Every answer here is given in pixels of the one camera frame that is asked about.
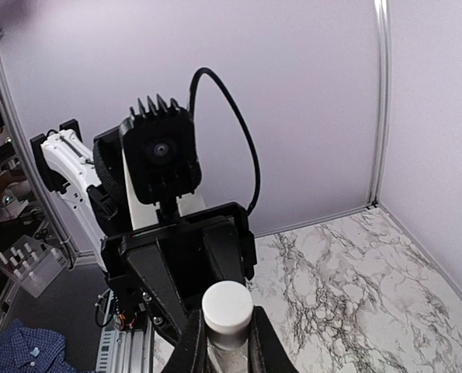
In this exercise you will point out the blue checked shirt forearm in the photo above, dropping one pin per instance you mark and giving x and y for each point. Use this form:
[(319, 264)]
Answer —
[(24, 349)]

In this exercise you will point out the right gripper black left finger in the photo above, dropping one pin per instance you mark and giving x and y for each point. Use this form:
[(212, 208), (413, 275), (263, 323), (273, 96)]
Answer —
[(190, 353)]

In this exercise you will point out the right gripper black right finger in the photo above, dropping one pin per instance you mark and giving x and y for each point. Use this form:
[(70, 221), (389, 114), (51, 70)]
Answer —
[(265, 351)]

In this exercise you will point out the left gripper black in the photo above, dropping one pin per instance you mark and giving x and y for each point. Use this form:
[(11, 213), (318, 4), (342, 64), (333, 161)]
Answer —
[(174, 263)]

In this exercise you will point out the clear acrylic polish organizer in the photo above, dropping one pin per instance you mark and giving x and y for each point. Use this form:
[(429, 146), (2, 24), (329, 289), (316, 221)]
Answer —
[(32, 265)]

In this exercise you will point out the left aluminium corner post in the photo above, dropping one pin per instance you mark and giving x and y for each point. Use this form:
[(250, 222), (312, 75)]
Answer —
[(383, 100)]

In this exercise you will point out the clear nail polish bottle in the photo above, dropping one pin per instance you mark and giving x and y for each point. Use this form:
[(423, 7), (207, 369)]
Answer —
[(228, 353)]

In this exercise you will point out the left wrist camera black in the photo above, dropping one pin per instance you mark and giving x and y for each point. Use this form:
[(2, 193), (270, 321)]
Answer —
[(159, 146)]

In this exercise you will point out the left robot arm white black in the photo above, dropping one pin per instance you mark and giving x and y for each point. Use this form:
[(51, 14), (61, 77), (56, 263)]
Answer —
[(134, 194)]

